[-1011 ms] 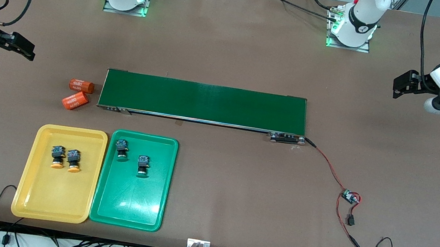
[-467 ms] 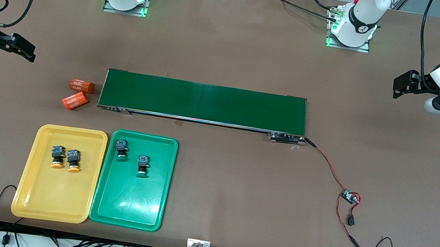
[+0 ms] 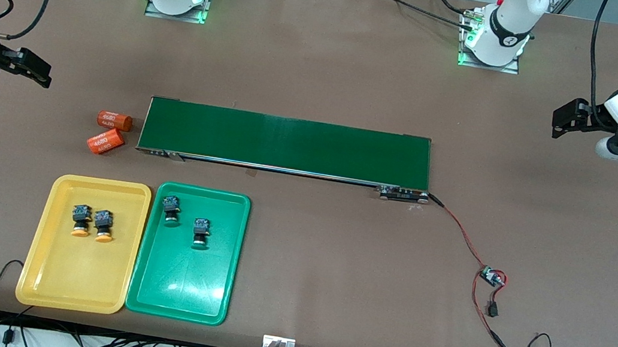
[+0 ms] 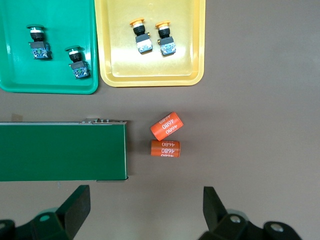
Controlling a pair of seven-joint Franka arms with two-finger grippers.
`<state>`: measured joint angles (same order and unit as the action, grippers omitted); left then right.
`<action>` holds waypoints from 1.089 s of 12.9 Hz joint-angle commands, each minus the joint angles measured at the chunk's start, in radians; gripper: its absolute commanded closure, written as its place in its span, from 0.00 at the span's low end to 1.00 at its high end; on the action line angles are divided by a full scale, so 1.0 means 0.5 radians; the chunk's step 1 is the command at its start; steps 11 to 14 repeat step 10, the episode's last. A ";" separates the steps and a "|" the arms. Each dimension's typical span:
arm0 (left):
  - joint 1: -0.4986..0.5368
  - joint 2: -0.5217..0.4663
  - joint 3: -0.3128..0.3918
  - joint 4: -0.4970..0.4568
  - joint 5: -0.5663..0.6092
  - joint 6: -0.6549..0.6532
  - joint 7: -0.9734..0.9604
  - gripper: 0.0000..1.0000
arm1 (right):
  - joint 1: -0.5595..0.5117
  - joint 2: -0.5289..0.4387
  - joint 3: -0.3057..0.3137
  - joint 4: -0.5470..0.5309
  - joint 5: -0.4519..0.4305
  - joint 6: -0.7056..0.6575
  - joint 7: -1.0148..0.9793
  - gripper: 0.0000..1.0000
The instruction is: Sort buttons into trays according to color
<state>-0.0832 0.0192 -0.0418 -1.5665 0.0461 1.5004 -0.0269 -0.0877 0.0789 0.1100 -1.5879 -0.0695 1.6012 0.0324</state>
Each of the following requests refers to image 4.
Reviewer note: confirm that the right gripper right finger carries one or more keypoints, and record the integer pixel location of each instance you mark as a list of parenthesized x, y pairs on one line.
[(216, 217)]

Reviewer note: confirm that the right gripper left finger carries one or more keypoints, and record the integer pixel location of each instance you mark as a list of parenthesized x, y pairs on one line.
[(75, 212)]

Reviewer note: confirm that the green mushroom push button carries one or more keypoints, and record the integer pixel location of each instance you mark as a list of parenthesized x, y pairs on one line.
[(79, 67), (39, 47)]

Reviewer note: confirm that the yellow mushroom push button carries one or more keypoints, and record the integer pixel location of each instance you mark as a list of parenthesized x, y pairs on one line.
[(167, 45), (142, 42)]

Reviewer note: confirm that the green conveyor belt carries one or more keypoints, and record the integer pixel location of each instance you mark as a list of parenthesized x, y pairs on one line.
[(62, 152)]

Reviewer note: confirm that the brown tape piece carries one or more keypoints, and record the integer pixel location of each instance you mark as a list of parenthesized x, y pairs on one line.
[(16, 117)]

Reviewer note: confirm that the green plastic tray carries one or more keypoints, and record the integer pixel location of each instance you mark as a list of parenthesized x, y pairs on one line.
[(15, 75)]

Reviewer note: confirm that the yellow plastic tray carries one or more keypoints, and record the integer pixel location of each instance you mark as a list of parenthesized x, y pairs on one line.
[(150, 72)]

